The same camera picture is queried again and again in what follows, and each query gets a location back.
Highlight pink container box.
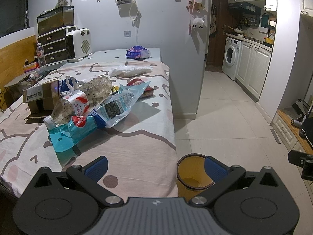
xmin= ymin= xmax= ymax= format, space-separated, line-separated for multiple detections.
xmin=23 ymin=60 xmax=39 ymax=73

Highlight small water bottle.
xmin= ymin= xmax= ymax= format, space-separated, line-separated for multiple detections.
xmin=36 ymin=42 xmax=46 ymax=67

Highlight white fluffy towel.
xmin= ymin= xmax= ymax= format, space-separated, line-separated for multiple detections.
xmin=108 ymin=66 xmax=153 ymax=78

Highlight large clear plastic bottle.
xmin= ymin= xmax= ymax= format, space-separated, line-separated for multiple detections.
xmin=43 ymin=76 xmax=112 ymax=130

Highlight glass fish tank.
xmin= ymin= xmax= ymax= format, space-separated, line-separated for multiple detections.
xmin=37 ymin=6 xmax=74 ymax=36

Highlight dark drawer organizer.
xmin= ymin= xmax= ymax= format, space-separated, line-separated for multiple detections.
xmin=37 ymin=25 xmax=77 ymax=65

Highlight yellow trash bin dark rim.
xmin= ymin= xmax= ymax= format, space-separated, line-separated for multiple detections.
xmin=177 ymin=153 xmax=214 ymax=202

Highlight white drawer cabinet wooden top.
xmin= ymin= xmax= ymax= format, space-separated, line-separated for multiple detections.
xmin=272 ymin=109 xmax=312 ymax=155

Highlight white plush sheep toy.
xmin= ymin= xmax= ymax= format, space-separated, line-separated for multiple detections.
xmin=192 ymin=17 xmax=204 ymax=29

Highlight red cigarette pack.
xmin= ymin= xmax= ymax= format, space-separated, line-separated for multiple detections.
xmin=127 ymin=77 xmax=155 ymax=99

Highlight purple tissue pack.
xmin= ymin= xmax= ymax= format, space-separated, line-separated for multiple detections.
xmin=126 ymin=46 xmax=151 ymax=60

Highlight white space heater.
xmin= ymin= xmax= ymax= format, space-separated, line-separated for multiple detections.
xmin=65 ymin=28 xmax=92 ymax=62

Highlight brown cardboard box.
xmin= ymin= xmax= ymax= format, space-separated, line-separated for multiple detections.
xmin=23 ymin=80 xmax=60 ymax=119

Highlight white washing machine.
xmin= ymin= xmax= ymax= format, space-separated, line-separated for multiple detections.
xmin=222 ymin=37 xmax=242 ymax=81

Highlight white kitchen cabinets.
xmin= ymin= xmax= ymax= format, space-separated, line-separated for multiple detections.
xmin=236 ymin=41 xmax=272 ymax=100

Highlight wall shelf box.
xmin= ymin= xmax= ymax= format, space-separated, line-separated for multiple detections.
xmin=115 ymin=0 xmax=133 ymax=6

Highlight white wall socket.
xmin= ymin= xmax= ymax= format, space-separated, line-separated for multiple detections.
xmin=124 ymin=31 xmax=131 ymax=38

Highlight white red plastic bag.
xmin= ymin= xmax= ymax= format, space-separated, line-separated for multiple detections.
xmin=62 ymin=76 xmax=78 ymax=92

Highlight light blue snack bag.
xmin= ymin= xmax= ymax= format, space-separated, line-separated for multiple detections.
xmin=48 ymin=80 xmax=149 ymax=153

